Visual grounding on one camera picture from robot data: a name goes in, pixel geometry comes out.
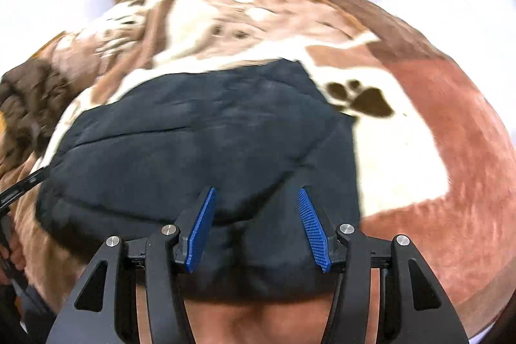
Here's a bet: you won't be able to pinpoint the brown and cream printed blanket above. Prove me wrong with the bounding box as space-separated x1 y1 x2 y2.
0 0 516 344

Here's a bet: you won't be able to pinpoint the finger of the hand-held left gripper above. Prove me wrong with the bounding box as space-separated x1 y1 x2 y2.
0 166 51 213

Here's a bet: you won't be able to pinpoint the person's left hand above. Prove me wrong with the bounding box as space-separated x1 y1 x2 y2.
7 237 27 280

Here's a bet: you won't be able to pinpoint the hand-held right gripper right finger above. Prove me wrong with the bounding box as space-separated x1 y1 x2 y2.
297 187 470 344

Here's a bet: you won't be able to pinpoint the black puffer jacket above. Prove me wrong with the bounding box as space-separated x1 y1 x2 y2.
34 59 363 304

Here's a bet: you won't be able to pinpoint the dark brown jacket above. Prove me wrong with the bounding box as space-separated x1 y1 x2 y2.
0 57 78 168

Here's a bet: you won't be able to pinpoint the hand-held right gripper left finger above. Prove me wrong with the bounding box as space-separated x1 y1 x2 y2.
46 187 218 344

